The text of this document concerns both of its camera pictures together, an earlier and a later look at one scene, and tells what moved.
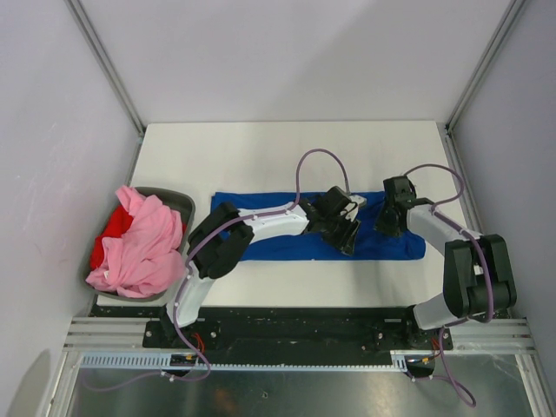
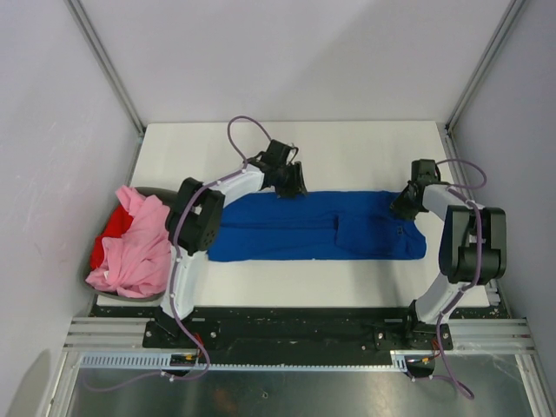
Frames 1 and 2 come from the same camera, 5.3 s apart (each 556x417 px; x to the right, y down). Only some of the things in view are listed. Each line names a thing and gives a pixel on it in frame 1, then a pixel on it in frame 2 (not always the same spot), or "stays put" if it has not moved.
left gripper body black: (339, 231) -> (287, 182)
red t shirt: (116, 227) stays put
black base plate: (297, 334) stays put
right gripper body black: (384, 221) -> (404, 206)
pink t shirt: (142, 262) stays put
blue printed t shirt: (299, 243) stays put
